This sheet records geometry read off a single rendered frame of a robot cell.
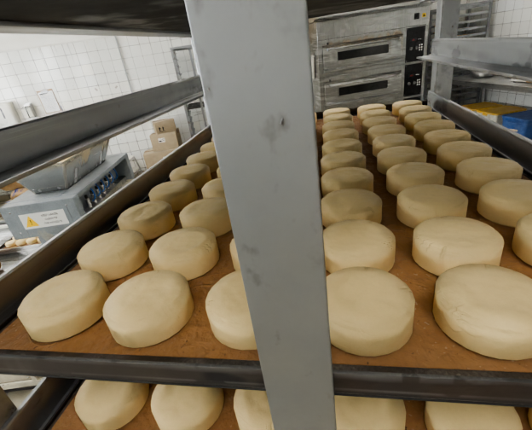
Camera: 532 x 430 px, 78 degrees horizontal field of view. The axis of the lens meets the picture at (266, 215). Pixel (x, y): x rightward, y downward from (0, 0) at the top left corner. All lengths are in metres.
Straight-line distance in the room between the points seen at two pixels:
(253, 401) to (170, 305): 0.10
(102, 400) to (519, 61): 0.48
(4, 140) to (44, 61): 5.80
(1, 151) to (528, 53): 0.46
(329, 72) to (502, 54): 4.41
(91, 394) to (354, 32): 4.86
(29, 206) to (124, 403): 1.52
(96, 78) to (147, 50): 0.87
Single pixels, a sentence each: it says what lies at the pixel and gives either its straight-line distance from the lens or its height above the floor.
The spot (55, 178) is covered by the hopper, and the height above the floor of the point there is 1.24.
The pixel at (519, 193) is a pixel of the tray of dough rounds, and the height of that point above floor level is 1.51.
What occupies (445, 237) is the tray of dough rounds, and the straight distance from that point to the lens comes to 0.23.
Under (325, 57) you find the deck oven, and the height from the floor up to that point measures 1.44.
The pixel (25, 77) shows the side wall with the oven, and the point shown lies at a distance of 6.23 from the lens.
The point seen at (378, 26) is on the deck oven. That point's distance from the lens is 5.10.
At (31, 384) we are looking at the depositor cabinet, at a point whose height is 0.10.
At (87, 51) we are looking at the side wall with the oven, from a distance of 5.89.
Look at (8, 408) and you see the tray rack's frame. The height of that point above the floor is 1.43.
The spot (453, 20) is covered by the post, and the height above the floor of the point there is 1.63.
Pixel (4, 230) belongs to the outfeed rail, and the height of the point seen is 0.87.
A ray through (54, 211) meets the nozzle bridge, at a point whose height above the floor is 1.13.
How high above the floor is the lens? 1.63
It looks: 26 degrees down
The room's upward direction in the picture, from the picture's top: 9 degrees counter-clockwise
